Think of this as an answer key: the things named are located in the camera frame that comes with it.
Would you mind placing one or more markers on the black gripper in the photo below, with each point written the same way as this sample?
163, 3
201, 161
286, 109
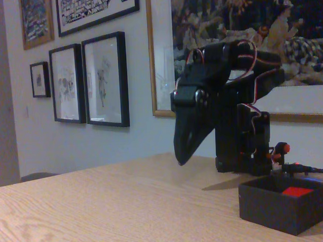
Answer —
189, 126

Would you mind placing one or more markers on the red cube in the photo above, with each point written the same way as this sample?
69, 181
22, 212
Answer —
296, 191

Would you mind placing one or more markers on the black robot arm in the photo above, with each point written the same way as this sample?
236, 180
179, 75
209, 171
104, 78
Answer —
230, 124

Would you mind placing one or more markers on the black box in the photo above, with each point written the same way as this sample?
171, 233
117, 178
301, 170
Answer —
273, 210

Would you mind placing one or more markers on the black clamp with orange knobs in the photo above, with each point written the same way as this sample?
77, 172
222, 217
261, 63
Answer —
280, 148

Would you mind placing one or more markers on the small controller board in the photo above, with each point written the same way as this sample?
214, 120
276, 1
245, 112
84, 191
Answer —
276, 168

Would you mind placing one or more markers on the tall black framed drawing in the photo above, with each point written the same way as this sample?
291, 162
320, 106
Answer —
105, 80

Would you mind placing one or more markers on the medium black framed drawing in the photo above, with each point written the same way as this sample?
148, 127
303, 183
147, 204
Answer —
67, 84

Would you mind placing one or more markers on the large gold framed painting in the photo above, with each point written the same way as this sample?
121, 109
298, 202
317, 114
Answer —
293, 15

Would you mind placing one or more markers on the black framed cityscape print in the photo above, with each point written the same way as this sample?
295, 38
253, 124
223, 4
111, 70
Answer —
94, 11

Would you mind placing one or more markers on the small black framed picture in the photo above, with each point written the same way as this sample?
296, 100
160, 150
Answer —
40, 80

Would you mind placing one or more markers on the dark chair back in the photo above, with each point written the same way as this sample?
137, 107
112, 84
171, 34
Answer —
38, 176

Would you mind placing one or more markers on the wood framed colourful painting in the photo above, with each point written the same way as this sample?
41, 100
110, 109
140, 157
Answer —
37, 19

